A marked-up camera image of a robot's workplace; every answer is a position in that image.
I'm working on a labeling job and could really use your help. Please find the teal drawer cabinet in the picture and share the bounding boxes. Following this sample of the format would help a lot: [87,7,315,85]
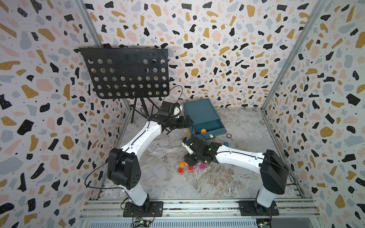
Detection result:
[183,98,227,140]

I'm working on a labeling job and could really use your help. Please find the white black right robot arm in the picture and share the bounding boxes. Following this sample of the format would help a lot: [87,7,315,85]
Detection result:
[182,136,290,208]

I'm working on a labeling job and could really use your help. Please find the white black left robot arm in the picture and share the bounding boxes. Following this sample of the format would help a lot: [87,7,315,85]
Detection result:
[107,115,193,208]

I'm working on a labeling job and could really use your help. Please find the black perforated music stand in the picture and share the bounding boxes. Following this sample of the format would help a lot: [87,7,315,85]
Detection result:
[79,47,171,124]

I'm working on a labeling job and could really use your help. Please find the green circuit board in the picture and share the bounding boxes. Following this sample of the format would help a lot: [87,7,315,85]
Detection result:
[132,217,154,228]

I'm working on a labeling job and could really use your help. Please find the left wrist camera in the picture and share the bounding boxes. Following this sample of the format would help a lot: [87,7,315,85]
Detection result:
[158,101,182,118]

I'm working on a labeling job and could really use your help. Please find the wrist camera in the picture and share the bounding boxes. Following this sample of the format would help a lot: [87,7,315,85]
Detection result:
[182,137,196,155]
[158,101,182,118]

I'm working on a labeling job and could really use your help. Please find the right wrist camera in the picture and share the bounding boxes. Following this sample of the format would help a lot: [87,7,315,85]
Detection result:
[182,137,196,155]

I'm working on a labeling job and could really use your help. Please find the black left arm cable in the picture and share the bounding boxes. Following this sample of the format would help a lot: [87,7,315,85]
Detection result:
[84,159,123,190]

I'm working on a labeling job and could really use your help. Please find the aluminium corner post left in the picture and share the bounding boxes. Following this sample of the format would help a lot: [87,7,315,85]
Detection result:
[73,0,104,48]

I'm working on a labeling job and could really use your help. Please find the aluminium corner post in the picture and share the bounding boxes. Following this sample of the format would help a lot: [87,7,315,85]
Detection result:
[260,0,327,112]
[73,0,104,48]

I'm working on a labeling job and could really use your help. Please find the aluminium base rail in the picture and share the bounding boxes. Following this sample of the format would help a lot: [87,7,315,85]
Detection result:
[79,198,325,228]

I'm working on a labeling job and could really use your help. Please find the aluminium corner post right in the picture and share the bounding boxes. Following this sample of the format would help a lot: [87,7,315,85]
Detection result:
[260,0,327,112]

